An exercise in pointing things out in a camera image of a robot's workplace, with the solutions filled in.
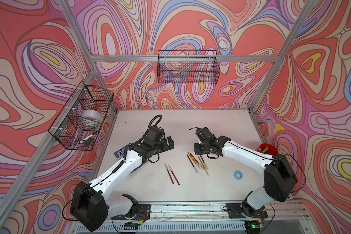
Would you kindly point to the black wire basket left wall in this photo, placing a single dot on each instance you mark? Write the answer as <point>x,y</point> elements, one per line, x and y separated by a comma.
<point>66,128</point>

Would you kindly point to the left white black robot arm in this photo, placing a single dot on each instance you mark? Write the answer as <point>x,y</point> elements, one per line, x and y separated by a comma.
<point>93,202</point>

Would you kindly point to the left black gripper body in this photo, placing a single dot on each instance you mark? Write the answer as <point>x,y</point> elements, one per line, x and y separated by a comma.
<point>162,146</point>

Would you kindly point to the black wire basket wall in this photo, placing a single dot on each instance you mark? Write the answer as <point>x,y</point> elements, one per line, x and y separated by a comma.
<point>66,128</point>
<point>188,66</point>

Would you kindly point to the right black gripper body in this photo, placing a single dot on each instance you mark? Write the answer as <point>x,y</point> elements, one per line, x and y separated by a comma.
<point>202,148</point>

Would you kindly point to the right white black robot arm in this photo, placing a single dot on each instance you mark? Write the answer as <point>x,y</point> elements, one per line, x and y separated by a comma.
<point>279,176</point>

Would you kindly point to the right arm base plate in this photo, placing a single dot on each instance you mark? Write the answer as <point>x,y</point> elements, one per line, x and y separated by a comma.
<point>239,211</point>

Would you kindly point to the red knife centre right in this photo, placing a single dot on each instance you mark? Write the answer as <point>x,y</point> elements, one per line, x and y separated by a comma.
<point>203,163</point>

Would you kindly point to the yellow knife centre group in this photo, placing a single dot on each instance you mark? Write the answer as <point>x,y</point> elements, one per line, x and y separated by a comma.
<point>194,161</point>

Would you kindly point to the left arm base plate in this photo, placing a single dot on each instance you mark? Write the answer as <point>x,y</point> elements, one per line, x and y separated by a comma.
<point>140,212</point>

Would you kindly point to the black wire basket back wall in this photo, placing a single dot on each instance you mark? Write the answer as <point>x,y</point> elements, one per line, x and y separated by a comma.
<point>188,66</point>

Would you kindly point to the blue treehouse paperback book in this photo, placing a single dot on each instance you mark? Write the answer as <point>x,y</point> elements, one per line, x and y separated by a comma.
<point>122,153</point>

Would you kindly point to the grey duct tape roll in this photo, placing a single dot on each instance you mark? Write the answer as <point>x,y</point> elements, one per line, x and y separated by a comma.
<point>90,118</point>

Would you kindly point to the small object in left basket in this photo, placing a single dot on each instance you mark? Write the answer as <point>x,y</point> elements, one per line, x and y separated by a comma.
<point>88,140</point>

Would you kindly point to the red plastic cup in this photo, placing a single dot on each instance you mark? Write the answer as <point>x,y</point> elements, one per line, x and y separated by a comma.
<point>268,149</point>

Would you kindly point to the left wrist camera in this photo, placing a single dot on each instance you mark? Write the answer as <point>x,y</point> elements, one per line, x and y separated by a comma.
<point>155,133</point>

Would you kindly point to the blue tape roll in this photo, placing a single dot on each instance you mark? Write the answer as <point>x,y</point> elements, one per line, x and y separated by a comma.
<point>238,175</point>

